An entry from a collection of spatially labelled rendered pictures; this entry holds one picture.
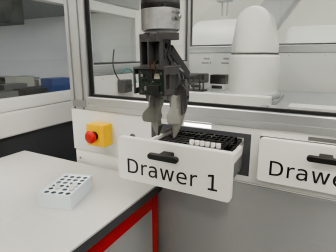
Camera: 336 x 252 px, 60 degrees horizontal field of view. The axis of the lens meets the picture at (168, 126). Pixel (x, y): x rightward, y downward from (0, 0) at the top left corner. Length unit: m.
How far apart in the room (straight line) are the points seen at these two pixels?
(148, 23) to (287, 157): 0.44
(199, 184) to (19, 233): 0.39
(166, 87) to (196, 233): 0.52
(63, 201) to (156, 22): 0.47
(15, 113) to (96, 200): 0.66
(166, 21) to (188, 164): 0.30
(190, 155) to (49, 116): 0.92
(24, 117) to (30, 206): 0.61
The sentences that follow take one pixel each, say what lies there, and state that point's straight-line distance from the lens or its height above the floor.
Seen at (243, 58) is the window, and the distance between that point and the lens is 0.76.
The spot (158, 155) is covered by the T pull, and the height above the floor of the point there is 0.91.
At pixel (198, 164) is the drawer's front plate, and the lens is 0.64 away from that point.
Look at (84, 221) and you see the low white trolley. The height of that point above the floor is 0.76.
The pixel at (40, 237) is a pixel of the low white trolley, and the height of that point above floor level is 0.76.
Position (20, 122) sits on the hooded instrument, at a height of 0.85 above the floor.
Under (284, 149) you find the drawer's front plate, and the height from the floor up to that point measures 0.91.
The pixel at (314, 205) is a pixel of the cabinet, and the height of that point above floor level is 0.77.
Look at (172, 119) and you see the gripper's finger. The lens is 0.58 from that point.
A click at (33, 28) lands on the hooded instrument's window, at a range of 1.42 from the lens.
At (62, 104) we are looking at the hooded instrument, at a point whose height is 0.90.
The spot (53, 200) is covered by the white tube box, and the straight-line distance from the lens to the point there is 0.78.
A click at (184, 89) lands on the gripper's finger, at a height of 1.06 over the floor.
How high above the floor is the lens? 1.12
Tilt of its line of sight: 14 degrees down
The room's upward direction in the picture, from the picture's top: straight up
